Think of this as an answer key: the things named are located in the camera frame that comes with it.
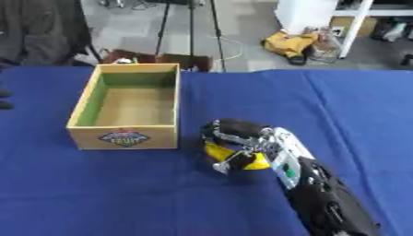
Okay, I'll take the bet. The white cabinet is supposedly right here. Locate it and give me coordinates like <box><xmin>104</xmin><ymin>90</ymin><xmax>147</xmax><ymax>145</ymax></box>
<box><xmin>272</xmin><ymin>0</ymin><xmax>341</xmax><ymax>35</ymax></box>

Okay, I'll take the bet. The tan cardboard box green inside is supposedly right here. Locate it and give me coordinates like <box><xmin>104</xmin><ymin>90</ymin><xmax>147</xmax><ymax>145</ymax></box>
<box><xmin>65</xmin><ymin>63</ymin><xmax>183</xmax><ymax>151</ymax></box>

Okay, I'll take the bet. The yellow bag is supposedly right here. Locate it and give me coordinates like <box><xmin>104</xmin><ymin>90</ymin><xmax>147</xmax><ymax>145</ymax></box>
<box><xmin>261</xmin><ymin>29</ymin><xmax>320</xmax><ymax>60</ymax></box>

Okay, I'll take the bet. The black tripod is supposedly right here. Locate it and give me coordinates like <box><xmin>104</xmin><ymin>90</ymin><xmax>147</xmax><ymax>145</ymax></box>
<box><xmin>153</xmin><ymin>0</ymin><xmax>228</xmax><ymax>73</ymax></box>

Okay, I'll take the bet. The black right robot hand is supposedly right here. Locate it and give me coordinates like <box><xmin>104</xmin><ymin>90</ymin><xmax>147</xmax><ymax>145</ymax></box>
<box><xmin>200</xmin><ymin>117</ymin><xmax>275</xmax><ymax>175</ymax></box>

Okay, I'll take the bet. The person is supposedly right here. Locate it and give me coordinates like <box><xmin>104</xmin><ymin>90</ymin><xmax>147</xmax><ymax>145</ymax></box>
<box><xmin>0</xmin><ymin>0</ymin><xmax>96</xmax><ymax>111</ymax></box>

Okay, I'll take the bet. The white table frame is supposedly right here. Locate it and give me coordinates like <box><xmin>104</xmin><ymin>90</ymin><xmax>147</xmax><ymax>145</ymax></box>
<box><xmin>330</xmin><ymin>0</ymin><xmax>413</xmax><ymax>59</ymax></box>

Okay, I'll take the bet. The brown cardboard box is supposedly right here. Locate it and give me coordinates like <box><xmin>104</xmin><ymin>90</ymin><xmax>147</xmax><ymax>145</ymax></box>
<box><xmin>327</xmin><ymin>17</ymin><xmax>380</xmax><ymax>39</ymax></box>

